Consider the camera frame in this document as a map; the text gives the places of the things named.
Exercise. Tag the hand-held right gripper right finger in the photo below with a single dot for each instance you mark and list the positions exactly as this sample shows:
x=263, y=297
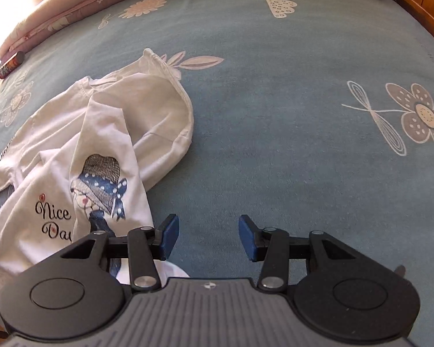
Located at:
x=246, y=238

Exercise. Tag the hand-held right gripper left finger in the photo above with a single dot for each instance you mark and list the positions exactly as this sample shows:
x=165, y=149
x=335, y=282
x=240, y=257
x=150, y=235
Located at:
x=170, y=236

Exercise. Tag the white printed long-sleeve shirt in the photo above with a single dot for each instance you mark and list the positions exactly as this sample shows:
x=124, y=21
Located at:
x=130, y=115

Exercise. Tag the cylindrical snack can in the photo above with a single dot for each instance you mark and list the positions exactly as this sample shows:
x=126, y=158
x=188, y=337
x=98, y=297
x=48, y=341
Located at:
x=11, y=65

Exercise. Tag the pink floral quilt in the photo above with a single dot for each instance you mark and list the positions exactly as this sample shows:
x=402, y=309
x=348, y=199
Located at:
x=94, y=0

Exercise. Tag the wooden headboard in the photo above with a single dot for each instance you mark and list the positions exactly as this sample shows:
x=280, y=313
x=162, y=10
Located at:
x=419, y=0

